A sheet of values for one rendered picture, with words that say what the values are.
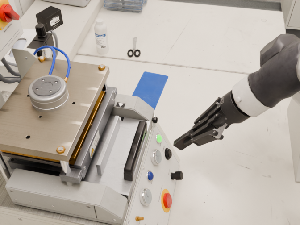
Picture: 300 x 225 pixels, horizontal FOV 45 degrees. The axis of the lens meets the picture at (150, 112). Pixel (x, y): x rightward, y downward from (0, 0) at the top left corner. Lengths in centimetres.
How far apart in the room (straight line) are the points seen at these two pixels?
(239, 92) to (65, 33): 95
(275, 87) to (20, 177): 56
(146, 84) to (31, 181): 68
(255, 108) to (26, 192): 51
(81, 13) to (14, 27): 83
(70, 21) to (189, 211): 100
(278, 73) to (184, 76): 69
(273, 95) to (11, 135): 53
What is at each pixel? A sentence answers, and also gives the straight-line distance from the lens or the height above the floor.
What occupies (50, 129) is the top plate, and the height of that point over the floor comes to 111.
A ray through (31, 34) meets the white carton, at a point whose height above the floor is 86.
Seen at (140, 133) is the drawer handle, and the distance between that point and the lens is 83.
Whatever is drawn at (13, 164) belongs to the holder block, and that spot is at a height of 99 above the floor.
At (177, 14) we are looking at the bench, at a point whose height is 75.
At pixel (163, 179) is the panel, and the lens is 98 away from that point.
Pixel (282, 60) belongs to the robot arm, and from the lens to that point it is 75.
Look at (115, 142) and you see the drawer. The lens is 87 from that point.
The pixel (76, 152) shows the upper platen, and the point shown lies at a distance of 75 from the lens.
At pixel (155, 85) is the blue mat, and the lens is 134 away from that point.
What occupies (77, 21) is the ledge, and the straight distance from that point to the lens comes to 164.
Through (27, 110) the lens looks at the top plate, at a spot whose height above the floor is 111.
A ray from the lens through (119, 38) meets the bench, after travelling 159.
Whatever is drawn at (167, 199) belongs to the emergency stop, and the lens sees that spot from 97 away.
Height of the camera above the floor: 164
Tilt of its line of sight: 46 degrees down
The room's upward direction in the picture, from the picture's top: straight up
